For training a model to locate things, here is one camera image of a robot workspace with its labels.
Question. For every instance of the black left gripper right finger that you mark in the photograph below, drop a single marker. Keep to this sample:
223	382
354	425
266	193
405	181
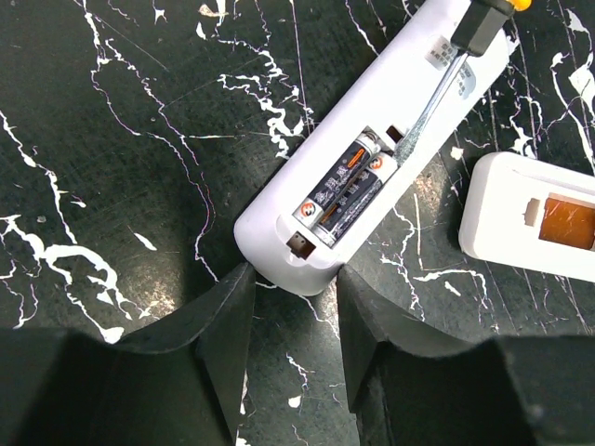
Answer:
409	383

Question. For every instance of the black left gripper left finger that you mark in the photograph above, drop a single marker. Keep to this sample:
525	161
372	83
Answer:
176	381

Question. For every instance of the white remote black batteries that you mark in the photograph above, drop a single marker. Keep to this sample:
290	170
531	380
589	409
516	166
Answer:
387	99

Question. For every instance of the white remote orange compartment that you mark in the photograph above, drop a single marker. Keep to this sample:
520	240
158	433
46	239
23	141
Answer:
529	214

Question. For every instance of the black battery in remote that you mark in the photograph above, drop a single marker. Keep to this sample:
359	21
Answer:
335	223
336	180

